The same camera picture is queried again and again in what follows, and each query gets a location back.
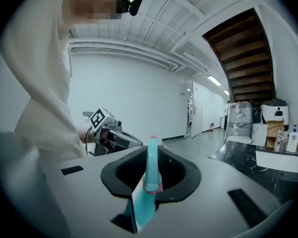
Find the person's left hand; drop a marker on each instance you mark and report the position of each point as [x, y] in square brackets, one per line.
[106, 139]

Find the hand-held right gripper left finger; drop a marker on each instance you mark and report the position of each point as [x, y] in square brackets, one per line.
[89, 195]

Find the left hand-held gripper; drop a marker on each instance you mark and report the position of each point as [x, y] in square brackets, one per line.
[100, 119]

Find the white door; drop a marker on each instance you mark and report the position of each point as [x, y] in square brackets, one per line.
[196, 110]

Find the black head-mounted camera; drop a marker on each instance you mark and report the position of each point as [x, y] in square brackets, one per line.
[134, 4]

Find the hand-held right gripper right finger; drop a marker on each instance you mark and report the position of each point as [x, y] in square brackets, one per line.
[213, 195]

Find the long ceiling light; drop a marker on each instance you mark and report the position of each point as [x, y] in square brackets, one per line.
[214, 80]
[226, 92]

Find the chrome faucet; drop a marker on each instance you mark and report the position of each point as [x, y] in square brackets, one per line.
[279, 140]

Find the teal spray bottle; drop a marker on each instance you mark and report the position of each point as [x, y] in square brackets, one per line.
[152, 162]

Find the person's left forearm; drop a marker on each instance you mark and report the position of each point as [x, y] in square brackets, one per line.
[83, 134]

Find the red fire extinguisher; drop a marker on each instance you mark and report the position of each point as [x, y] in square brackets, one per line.
[212, 126]

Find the white sink basin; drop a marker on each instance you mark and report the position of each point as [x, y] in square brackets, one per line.
[278, 161]

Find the white soap pump bottle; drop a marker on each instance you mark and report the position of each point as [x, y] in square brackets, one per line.
[292, 142]

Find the white dome-topped device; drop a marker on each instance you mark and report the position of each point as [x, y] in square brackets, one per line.
[274, 110]

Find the person's head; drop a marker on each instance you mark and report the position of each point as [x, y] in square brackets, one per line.
[89, 1]

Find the printed cardboard box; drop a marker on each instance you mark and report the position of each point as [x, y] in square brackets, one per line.
[274, 133]

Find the wooden staircase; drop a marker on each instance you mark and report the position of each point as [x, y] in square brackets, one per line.
[245, 58]

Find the black marble table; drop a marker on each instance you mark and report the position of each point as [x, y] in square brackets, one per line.
[236, 155]

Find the white toilet with sticker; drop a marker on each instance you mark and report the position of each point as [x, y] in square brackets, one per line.
[259, 134]

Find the person's beige shirt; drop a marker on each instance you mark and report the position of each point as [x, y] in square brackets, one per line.
[44, 83]

